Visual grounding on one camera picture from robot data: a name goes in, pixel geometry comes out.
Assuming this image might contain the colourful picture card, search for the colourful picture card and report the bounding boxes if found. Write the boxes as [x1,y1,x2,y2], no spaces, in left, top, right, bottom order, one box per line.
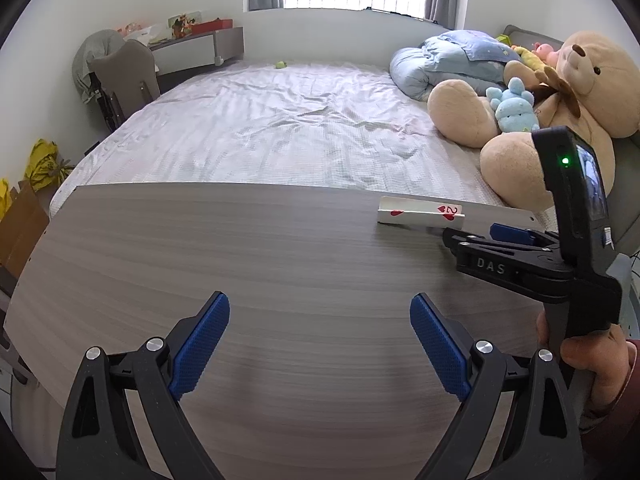
[167,11,204,39]

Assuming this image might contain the person's right hand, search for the person's right hand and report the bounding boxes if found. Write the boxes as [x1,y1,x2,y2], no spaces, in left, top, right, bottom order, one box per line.
[536,310,638,421]

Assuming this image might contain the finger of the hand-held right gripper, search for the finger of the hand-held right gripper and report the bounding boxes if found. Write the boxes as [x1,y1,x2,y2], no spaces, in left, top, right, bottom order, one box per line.
[442,228,566,302]
[489,222,562,256]

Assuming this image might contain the grey chair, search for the grey chair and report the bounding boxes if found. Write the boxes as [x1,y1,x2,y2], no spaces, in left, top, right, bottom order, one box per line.
[90,40,161,127]

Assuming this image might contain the grey cloth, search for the grey cloth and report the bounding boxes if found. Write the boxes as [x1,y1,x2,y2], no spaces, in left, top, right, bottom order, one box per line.
[72,30,119,106]

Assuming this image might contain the flat red box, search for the flat red box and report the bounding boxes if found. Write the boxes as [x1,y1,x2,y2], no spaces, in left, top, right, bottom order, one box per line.
[192,19,234,34]

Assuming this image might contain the white playing card box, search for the white playing card box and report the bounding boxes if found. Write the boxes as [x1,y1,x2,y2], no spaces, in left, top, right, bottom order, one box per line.
[377,196,466,229]

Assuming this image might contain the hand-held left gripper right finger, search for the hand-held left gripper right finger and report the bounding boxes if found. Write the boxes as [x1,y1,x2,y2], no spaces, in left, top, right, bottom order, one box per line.
[410,292,586,480]

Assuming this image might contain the yellow plush toy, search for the yellow plush toy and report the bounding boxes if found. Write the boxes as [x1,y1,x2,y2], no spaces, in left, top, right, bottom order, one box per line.
[510,45,547,72]

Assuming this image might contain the blue pillows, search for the blue pillows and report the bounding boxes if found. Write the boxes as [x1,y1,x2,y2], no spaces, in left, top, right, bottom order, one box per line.
[390,35,507,103]

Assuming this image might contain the pink plush toy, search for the pink plush toy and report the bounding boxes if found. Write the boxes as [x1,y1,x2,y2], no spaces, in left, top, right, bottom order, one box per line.
[532,41,559,66]

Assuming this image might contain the person's right forearm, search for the person's right forearm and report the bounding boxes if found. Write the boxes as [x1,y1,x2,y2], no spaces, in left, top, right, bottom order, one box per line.
[579,339,640,466]

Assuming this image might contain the bed with pale sheet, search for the bed with pale sheet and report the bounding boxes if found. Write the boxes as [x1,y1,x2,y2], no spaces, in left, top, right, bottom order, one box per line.
[47,62,556,221]

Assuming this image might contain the grey white desk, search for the grey white desk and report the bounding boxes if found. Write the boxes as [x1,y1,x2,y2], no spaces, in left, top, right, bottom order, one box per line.
[149,27,245,79]

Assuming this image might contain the small blue plush toy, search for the small blue plush toy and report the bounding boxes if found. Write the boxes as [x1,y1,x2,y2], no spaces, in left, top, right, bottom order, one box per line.
[486,77,541,133]

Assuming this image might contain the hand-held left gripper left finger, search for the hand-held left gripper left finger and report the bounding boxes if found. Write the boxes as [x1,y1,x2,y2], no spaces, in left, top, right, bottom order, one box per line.
[56,291,231,480]

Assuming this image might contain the blue printed pillow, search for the blue printed pillow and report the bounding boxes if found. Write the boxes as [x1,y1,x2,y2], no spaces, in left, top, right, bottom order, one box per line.
[439,30,521,64]

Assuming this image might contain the brown cardboard box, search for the brown cardboard box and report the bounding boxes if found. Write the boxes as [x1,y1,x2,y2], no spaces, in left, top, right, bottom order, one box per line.
[0,180,51,281]

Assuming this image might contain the large beige teddy bear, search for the large beige teddy bear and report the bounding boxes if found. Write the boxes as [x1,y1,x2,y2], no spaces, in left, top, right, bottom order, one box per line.
[427,30,640,211]

